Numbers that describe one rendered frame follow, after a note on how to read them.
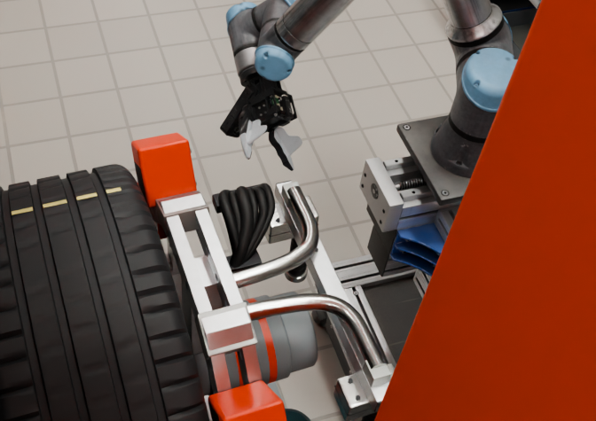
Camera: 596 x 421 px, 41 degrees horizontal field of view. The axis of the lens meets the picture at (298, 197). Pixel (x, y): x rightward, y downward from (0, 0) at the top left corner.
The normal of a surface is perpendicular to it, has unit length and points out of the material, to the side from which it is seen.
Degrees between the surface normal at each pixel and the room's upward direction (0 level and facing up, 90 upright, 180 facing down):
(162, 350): 24
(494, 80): 7
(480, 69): 7
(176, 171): 55
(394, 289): 0
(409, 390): 90
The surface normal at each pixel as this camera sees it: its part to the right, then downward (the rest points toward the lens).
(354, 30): 0.10, -0.64
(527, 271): -0.93, 0.22
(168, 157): 0.34, 0.23
